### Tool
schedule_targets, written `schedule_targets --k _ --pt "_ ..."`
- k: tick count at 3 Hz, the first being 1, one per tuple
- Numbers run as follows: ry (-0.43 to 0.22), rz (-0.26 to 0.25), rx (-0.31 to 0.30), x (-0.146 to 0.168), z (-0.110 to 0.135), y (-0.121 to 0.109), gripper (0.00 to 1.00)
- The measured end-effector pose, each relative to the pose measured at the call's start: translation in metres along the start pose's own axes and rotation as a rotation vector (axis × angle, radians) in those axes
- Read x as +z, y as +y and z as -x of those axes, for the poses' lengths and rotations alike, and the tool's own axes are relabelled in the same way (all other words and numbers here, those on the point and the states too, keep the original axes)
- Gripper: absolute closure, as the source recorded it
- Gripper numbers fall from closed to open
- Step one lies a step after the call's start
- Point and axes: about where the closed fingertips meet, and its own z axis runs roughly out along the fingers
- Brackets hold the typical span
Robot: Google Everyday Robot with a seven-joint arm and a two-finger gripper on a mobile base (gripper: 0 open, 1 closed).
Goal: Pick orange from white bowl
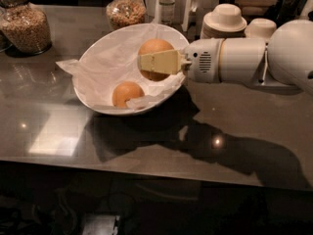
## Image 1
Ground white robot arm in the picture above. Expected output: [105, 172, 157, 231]
[138, 20, 313, 94]

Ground orange fruit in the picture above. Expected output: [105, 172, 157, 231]
[138, 38, 174, 82]
[112, 81, 145, 108]

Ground clear glass bottle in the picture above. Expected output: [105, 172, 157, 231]
[158, 0, 175, 25]

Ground glass jar with mixed cereal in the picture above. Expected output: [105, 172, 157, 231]
[106, 0, 146, 30]

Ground orange fruit front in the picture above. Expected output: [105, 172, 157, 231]
[112, 81, 145, 108]

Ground white bowl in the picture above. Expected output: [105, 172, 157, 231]
[71, 23, 191, 117]

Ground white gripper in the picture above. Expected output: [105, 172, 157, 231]
[138, 38, 223, 83]

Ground white paper liner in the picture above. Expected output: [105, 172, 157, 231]
[55, 23, 190, 111]

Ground glass jar with grains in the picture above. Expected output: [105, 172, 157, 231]
[0, 0, 52, 55]

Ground large stack paper bowls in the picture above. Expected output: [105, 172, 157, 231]
[201, 4, 247, 39]

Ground small stack paper bowls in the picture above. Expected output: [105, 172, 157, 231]
[245, 18, 277, 40]

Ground glass jar at left edge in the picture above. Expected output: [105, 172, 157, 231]
[0, 7, 14, 53]

